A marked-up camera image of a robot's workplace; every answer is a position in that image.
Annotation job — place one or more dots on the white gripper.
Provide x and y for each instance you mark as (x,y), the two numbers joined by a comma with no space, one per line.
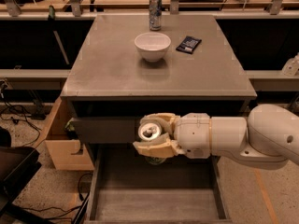
(192,134)

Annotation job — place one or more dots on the green soda can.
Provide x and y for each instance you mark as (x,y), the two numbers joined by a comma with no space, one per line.
(150,131)

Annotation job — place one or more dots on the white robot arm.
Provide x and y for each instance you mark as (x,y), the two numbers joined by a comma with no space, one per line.
(267,138)

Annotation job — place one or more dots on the open middle drawer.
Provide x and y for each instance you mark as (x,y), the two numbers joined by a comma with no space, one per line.
(126,189)

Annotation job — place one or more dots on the top drawer with knob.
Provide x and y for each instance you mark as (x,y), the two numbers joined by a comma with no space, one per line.
(125,130)

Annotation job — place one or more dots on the grey drawer cabinet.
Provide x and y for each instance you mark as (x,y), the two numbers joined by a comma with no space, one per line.
(109,78)

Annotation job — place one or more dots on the silver blue tall can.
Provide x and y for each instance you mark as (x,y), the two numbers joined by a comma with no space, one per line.
(155,14)

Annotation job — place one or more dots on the white ceramic bowl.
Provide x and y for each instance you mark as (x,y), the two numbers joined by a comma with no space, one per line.
(152,46)

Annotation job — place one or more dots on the dark blue snack packet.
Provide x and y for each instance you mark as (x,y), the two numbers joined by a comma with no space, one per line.
(188,45)

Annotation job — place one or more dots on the light wooden box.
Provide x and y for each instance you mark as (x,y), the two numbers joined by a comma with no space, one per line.
(66,153)

